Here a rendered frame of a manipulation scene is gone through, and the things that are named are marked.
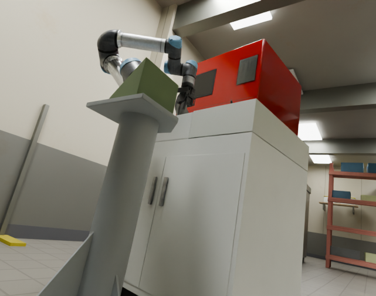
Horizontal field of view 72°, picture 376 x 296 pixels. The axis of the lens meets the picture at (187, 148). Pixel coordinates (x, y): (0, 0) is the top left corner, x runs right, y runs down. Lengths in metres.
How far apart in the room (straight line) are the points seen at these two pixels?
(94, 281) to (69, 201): 2.22
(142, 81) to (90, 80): 2.36
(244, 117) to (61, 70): 2.43
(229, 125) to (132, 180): 0.47
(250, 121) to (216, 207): 0.37
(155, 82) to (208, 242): 0.66
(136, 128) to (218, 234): 0.51
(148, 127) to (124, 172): 0.20
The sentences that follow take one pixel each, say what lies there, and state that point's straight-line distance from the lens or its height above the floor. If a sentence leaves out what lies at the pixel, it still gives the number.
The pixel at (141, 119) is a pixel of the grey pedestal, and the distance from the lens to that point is 1.03.
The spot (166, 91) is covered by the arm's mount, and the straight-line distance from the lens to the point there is 1.14.
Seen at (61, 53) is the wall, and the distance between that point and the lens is 3.26.
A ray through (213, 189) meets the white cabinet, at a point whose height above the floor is 0.57.
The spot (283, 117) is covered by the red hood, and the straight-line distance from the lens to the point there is 2.24.
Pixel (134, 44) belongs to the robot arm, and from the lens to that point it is 1.57.
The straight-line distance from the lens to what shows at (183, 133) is 1.31.
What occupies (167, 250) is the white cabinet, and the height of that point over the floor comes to 0.30.
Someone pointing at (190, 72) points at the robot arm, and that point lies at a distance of 1.56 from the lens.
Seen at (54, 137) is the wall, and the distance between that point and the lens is 3.06.
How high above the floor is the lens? 0.44
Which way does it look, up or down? 15 degrees up
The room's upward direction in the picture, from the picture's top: 11 degrees clockwise
